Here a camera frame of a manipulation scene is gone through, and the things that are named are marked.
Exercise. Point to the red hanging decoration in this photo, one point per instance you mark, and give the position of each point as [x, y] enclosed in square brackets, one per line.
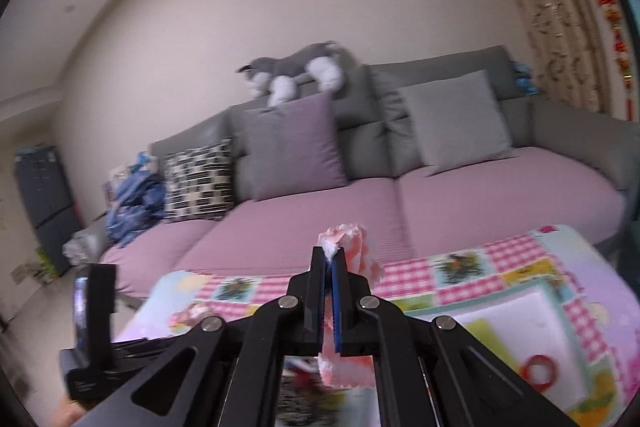
[612, 27]

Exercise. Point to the patterned beige curtain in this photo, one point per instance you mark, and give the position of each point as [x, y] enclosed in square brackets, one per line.
[550, 32]

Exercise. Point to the pink fluffy cloth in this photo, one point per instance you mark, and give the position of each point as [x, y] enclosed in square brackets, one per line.
[357, 252]

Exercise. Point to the small blue cloth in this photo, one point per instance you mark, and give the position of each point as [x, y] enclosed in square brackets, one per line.
[524, 79]

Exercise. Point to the blue plaid clothing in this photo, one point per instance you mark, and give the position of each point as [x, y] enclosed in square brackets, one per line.
[135, 202]

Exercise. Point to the grey cushion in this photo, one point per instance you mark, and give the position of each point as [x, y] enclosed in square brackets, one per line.
[460, 122]

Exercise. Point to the dark cabinet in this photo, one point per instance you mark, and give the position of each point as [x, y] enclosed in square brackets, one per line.
[45, 207]

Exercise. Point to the purple cushion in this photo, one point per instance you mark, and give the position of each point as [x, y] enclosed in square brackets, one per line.
[295, 147]

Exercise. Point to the printed plaid tablecloth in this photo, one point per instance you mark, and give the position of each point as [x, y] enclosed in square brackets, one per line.
[505, 252]

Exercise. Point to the small green plant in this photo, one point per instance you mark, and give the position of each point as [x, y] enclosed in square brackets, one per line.
[42, 264]

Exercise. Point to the green cloth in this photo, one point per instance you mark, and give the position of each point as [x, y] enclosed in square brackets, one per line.
[492, 334]

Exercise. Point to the black and white patterned cushion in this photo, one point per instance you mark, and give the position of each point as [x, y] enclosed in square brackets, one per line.
[200, 179]

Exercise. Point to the grey husky plush toy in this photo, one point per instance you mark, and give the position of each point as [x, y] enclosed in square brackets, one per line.
[300, 62]

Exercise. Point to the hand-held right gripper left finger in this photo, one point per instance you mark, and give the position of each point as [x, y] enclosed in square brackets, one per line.
[312, 307]

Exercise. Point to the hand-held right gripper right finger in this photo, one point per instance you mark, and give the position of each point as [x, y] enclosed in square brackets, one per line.
[339, 307]

